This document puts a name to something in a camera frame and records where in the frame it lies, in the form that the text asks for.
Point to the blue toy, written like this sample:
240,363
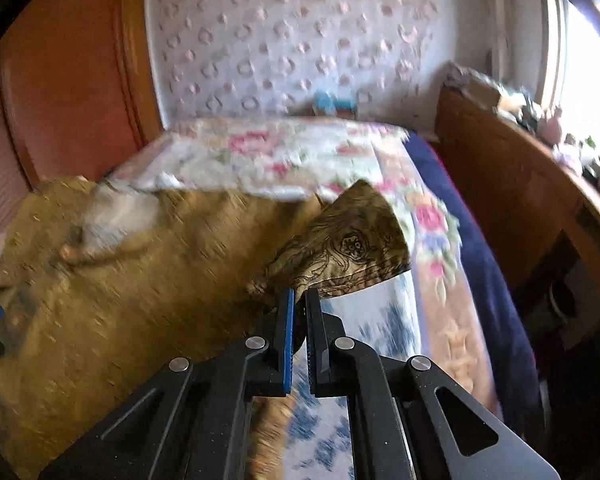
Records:
332,103

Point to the wooden desk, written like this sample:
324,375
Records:
510,185

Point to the white circle-patterned curtain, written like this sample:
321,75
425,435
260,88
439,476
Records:
305,35

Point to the window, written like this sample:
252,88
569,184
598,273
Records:
587,70

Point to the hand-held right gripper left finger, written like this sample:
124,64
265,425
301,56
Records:
290,340

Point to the olive patterned garment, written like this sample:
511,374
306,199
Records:
155,290

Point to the floral bed quilt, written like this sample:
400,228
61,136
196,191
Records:
380,320

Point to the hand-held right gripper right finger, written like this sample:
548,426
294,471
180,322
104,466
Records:
316,340

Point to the pink figurine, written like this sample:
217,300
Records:
556,127

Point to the navy blue blanket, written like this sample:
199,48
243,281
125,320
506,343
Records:
485,270

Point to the cardboard box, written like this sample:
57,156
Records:
475,85

